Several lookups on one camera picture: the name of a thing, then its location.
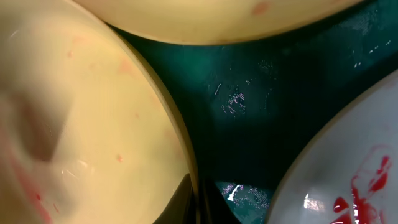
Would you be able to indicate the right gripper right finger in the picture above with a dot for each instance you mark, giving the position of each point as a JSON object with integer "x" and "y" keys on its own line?
{"x": 213, "y": 208}

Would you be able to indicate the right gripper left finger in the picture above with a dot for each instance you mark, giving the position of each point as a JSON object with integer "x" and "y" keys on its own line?
{"x": 181, "y": 208}

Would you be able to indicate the green-rimmed plate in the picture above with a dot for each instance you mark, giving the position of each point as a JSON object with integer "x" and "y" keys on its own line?
{"x": 212, "y": 22}
{"x": 89, "y": 134}

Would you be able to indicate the light blue plate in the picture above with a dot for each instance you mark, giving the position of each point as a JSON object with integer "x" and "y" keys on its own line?
{"x": 348, "y": 172}

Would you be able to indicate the green-rimmed plate top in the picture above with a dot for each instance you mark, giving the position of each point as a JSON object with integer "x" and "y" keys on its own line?
{"x": 212, "y": 22}

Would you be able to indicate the teal plastic tray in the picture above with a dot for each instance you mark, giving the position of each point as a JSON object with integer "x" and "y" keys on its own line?
{"x": 251, "y": 108}

